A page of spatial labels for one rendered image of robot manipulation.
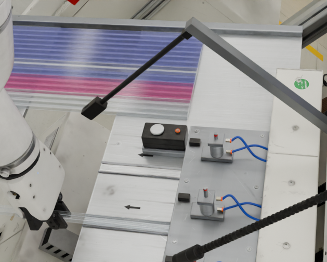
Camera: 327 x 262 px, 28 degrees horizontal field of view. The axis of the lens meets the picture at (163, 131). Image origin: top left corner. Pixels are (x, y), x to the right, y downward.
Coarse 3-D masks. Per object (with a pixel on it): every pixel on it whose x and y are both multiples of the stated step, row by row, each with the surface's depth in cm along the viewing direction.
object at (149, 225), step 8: (0, 208) 110; (8, 208) 109; (64, 216) 107; (72, 216) 107; (80, 216) 107; (88, 216) 107; (96, 216) 106; (104, 216) 106; (112, 216) 106; (96, 224) 106; (104, 224) 106; (112, 224) 105; (120, 224) 105; (128, 224) 105; (136, 224) 105; (144, 224) 104; (152, 224) 104; (160, 224) 104; (168, 224) 104
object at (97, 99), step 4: (92, 100) 103; (96, 100) 102; (88, 104) 103; (92, 104) 102; (96, 104) 102; (100, 104) 102; (104, 104) 102; (84, 108) 104; (88, 108) 103; (92, 108) 103; (96, 108) 102; (100, 108) 102; (104, 108) 102; (84, 112) 104; (88, 112) 104; (92, 112) 103; (96, 112) 103; (100, 112) 103; (88, 116) 104; (92, 116) 104
